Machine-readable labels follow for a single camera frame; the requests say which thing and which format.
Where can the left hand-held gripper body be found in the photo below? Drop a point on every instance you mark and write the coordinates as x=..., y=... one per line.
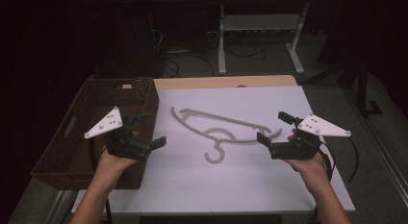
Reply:
x=110, y=121

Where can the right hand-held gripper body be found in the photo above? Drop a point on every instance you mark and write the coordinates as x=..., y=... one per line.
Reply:
x=295, y=150

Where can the grey plastic clothes hanger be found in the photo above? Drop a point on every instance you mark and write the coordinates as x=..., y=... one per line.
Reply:
x=221, y=136

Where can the brown wicker basket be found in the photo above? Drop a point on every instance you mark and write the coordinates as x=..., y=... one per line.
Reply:
x=80, y=153

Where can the person's right hand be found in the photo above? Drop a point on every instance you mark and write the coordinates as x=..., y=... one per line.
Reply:
x=309, y=169

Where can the person's left hand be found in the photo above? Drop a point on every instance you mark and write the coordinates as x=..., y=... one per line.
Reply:
x=114, y=163

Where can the white table mat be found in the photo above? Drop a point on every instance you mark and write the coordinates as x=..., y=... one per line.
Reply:
x=208, y=185

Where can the wooden table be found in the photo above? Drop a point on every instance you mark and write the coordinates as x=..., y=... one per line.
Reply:
x=224, y=82

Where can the dark metal stand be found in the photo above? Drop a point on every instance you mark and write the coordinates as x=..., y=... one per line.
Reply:
x=362, y=89

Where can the white metal desk frame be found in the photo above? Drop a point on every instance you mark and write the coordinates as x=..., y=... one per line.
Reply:
x=261, y=22

